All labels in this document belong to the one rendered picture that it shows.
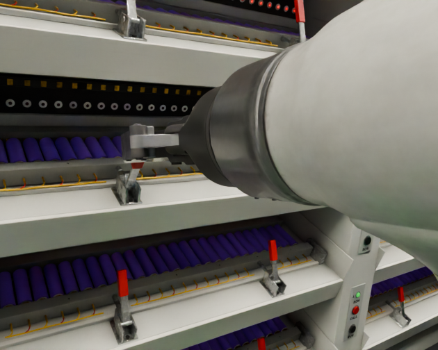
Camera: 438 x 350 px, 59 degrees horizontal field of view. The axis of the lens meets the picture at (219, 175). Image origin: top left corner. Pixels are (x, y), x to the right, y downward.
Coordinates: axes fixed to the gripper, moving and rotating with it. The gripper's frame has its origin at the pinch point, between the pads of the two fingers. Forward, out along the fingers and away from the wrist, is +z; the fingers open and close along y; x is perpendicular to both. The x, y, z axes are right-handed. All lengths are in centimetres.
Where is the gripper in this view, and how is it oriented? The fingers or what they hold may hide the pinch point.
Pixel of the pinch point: (144, 148)
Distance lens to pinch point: 44.2
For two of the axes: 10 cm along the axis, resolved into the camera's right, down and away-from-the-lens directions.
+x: -0.5, -10.0, -0.4
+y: 8.4, -0.6, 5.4
